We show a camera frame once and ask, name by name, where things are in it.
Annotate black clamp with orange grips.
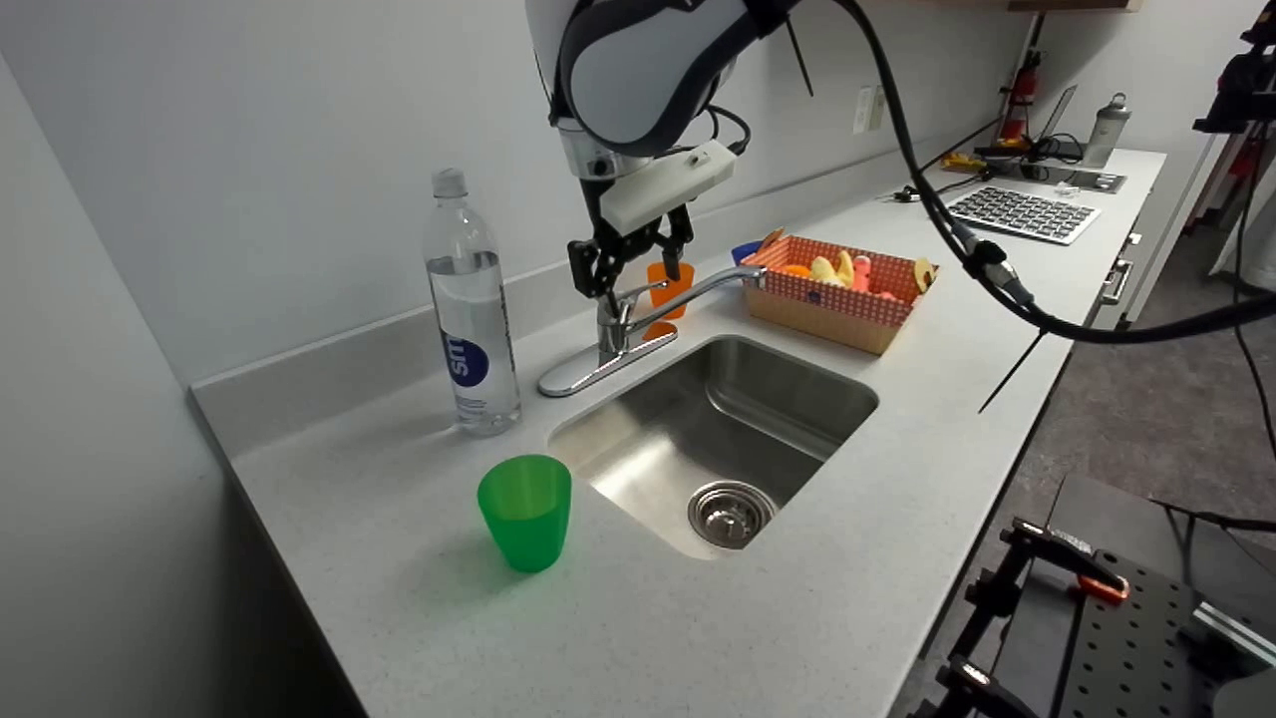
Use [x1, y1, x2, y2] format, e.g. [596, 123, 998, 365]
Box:
[933, 514, 1135, 718]

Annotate orange checkered cardboard box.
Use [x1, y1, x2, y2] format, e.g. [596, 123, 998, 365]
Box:
[746, 232, 937, 355]

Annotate red tool on counter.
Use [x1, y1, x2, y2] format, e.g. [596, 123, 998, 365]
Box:
[994, 12, 1045, 153]

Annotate stainless steel sink basin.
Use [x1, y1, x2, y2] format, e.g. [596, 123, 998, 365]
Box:
[552, 333, 877, 562]

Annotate silver laptop keyboard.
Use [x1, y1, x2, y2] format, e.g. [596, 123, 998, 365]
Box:
[951, 187, 1095, 247]

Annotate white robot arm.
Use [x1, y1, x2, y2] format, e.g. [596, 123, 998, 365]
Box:
[521, 0, 796, 298]

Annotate blue object behind box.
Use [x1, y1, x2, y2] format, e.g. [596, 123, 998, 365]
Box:
[731, 239, 767, 264]

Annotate grey metal bottle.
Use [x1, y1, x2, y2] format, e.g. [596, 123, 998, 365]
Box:
[1082, 94, 1131, 166]

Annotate sink drain strainer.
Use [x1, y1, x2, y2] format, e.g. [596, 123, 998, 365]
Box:
[687, 478, 778, 549]

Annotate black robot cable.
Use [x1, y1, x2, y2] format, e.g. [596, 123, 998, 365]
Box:
[783, 0, 1276, 416]

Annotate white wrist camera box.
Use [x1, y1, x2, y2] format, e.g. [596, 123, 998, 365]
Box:
[597, 141, 733, 235]

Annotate green plastic cup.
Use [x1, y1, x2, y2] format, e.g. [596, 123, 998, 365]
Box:
[479, 456, 576, 574]

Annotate clear water bottle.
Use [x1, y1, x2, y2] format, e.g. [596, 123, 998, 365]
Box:
[426, 166, 521, 436]

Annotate toy food items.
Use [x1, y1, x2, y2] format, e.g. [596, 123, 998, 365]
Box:
[783, 250, 917, 302]

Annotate black perforated cart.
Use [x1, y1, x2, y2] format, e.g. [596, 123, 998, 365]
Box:
[994, 478, 1276, 718]

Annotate chrome faucet with handle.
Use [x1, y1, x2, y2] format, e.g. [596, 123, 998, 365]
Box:
[536, 266, 762, 399]

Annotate orange plastic cup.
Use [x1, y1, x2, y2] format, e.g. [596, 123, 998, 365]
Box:
[644, 264, 693, 337]

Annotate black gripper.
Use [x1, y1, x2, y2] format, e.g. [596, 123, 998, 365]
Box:
[565, 181, 693, 298]

